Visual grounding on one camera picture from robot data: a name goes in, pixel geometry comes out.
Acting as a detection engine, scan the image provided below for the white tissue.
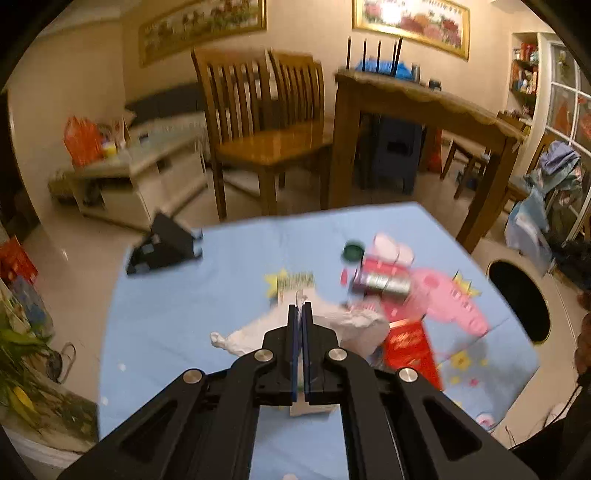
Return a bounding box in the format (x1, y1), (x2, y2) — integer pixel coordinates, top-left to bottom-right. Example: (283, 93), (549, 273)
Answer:
(209, 288), (390, 357)

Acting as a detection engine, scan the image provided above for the red gift box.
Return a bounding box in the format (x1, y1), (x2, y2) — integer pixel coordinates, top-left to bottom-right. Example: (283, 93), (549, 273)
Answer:
(383, 319), (443, 390)

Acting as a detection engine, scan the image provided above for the light blue cartoon tablecloth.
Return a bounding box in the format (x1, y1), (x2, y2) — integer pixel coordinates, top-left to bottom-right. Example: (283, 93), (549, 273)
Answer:
(99, 204), (537, 479)

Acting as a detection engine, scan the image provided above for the green potted plant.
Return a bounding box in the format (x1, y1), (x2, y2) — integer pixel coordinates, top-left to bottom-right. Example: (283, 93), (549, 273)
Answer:
(1, 298), (98, 452)

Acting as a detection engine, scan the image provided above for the green bottle cap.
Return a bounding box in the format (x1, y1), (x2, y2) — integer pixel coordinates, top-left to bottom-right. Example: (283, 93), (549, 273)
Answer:
(342, 241), (365, 263)

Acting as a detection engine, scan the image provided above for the black phone stand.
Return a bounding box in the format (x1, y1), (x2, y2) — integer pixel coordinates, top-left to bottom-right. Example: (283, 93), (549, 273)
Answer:
(125, 212), (204, 276)

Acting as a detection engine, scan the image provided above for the red box on floor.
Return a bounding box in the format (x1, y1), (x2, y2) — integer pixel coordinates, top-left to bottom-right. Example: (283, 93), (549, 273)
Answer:
(0, 237), (38, 285)

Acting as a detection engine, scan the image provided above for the white low tv cabinet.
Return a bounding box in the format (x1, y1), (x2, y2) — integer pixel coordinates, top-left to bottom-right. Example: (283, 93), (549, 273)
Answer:
(64, 112), (209, 231)

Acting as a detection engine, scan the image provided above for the blue plastic stool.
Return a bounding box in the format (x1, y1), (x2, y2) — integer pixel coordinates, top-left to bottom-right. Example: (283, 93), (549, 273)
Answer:
(360, 114), (424, 195)

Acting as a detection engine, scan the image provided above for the wooden chair with clothes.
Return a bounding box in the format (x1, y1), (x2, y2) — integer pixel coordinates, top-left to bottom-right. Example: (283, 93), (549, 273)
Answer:
(454, 133), (585, 259)

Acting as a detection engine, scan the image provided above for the orange plastic bag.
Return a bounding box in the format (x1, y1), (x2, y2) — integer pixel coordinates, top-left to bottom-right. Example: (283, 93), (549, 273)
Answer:
(63, 116), (103, 168)

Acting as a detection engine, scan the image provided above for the wooden dining table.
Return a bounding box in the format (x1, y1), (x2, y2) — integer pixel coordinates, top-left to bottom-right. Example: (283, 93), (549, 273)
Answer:
(328, 68), (525, 253)

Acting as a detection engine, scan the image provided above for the wooden chair front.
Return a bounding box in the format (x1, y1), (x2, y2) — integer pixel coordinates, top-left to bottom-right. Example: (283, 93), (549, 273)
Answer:
(191, 48), (332, 220)

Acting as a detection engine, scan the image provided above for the wooden chair behind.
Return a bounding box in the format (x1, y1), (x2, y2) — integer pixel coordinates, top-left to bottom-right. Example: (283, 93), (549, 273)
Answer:
(269, 49), (334, 141)

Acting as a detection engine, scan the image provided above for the black wifi router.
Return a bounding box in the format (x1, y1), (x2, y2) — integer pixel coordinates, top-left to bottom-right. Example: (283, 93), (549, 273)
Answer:
(345, 37), (414, 81)

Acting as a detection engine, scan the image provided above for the white shelf with items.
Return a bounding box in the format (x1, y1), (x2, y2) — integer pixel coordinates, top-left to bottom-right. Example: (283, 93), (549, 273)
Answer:
(505, 31), (547, 126)

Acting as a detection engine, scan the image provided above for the framed flower painting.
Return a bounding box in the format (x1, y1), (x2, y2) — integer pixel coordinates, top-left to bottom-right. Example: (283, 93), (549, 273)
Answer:
(352, 0), (470, 60)

